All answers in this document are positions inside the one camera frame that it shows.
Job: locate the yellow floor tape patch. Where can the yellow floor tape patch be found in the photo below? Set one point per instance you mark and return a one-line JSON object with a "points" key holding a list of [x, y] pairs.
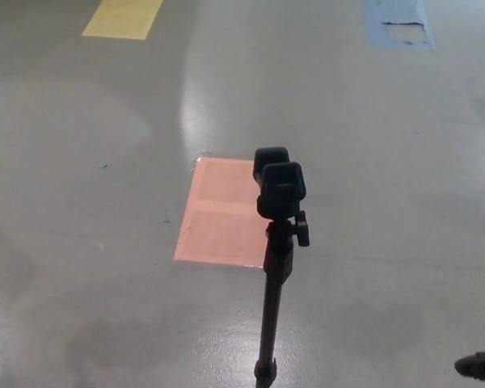
{"points": [[121, 18]]}

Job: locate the black phone stand tripod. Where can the black phone stand tripod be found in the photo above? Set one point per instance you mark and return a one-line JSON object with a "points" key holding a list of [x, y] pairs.
{"points": [[275, 262]]}

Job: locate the torn blue floor tape patch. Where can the torn blue floor tape patch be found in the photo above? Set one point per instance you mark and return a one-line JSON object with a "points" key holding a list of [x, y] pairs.
{"points": [[374, 24]]}

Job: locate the pink floor tape patch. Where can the pink floor tape patch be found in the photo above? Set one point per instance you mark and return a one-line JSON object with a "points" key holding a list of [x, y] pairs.
{"points": [[220, 218]]}

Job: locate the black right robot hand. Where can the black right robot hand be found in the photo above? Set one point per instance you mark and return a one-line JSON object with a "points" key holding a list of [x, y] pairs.
{"points": [[481, 365]]}

